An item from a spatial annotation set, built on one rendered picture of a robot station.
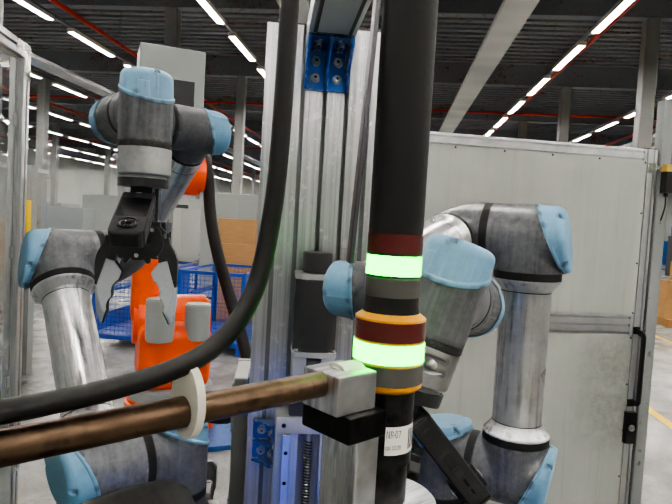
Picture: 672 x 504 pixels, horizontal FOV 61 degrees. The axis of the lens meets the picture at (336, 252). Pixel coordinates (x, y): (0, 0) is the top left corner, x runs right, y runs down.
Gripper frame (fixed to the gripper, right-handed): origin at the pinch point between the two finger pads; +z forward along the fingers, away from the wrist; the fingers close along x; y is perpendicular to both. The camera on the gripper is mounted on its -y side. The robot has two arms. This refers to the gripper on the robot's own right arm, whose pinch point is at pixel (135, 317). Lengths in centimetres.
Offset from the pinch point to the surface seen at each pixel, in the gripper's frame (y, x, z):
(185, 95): 331, 37, -97
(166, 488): -40.0, -10.6, 5.9
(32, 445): -63, -9, -7
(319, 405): -54, -20, -5
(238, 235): 758, 8, 13
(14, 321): 76, 46, 16
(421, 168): -52, -26, -19
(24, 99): 77, 45, -43
